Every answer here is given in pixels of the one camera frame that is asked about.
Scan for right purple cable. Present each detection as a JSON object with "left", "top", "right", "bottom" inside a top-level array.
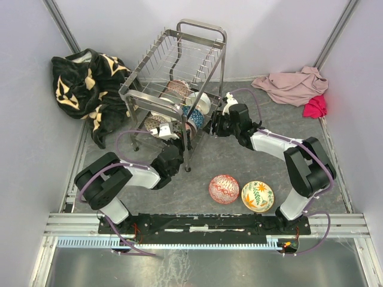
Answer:
[{"left": 230, "top": 88, "right": 335, "bottom": 257}]

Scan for white scalloped bowl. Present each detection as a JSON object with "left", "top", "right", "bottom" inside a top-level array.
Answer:
[{"left": 150, "top": 97, "right": 182, "bottom": 120}]

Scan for light blue cable duct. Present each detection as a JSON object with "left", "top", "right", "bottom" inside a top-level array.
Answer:
[{"left": 56, "top": 236, "right": 294, "bottom": 251}]

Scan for stainless steel dish rack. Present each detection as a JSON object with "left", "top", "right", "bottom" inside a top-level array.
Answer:
[{"left": 119, "top": 19, "right": 227, "bottom": 172}]

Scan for dusty pink cloth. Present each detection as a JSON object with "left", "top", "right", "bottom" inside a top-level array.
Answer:
[{"left": 251, "top": 66, "right": 329, "bottom": 107}]

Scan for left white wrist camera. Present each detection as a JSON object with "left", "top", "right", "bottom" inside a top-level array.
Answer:
[{"left": 150, "top": 123, "right": 179, "bottom": 141}]

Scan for yellow floral bowl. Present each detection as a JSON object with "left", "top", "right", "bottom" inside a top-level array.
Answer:
[{"left": 241, "top": 181, "right": 275, "bottom": 213}]

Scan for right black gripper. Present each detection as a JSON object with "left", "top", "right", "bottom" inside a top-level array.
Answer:
[{"left": 201, "top": 111, "right": 239, "bottom": 138}]

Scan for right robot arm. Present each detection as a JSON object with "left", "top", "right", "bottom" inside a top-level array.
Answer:
[{"left": 211, "top": 103, "right": 336, "bottom": 234}]

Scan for brown cross patterned bowl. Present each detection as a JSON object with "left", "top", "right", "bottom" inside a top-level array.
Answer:
[{"left": 144, "top": 115, "right": 168, "bottom": 131}]

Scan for plain white bowl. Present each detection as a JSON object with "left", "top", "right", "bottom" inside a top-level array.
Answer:
[{"left": 185, "top": 92, "right": 211, "bottom": 115}]

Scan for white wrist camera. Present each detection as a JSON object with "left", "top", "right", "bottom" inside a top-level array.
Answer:
[
  {"left": 150, "top": 123, "right": 179, "bottom": 141},
  {"left": 223, "top": 92, "right": 238, "bottom": 114}
]

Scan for red diamond patterned bowl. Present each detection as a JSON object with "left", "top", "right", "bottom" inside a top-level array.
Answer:
[{"left": 208, "top": 175, "right": 240, "bottom": 204}]

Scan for blue triangle patterned bowl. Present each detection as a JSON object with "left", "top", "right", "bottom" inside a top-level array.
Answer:
[{"left": 182, "top": 106, "right": 204, "bottom": 129}]

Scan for black and cream blanket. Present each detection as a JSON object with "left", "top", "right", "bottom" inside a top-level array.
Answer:
[{"left": 51, "top": 48, "right": 132, "bottom": 149}]

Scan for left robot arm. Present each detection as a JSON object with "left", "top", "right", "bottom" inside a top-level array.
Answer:
[{"left": 74, "top": 139, "right": 184, "bottom": 233}]

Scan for aluminium frame rail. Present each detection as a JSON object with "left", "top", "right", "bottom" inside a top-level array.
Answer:
[{"left": 28, "top": 194, "right": 383, "bottom": 287}]

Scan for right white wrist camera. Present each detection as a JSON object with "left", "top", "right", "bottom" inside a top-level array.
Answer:
[{"left": 223, "top": 92, "right": 238, "bottom": 114}]

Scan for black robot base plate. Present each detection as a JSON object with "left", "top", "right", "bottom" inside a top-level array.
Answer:
[{"left": 98, "top": 213, "right": 311, "bottom": 243}]

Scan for magenta cloth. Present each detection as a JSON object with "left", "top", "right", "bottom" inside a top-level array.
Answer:
[{"left": 303, "top": 94, "right": 327, "bottom": 119}]

